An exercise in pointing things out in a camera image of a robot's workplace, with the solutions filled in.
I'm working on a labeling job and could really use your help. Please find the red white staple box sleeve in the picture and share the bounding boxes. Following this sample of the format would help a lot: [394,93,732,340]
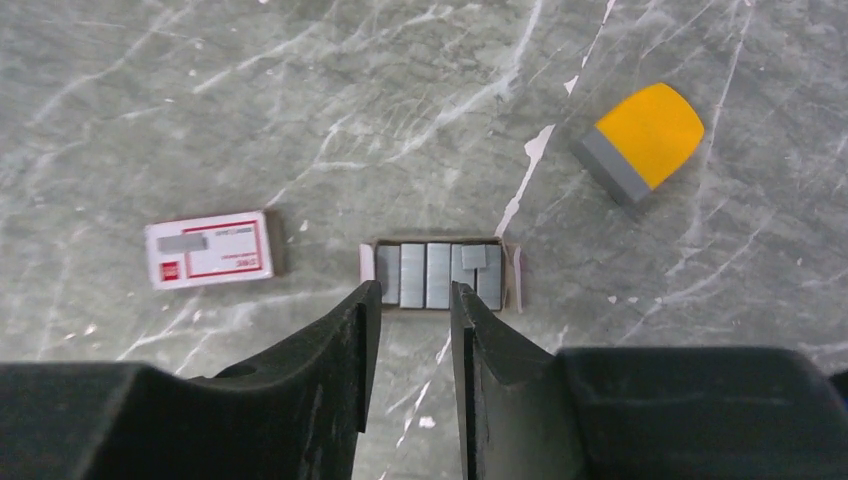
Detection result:
[144,210,284,290]

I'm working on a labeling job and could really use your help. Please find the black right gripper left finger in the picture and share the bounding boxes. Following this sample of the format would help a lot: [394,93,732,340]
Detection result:
[1,281,381,479]

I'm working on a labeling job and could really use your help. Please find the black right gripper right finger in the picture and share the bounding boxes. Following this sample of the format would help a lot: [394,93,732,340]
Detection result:
[450,282,847,479]

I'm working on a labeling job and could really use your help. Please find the yellow grey small box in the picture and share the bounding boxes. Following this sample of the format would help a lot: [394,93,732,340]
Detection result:
[572,82,705,206]

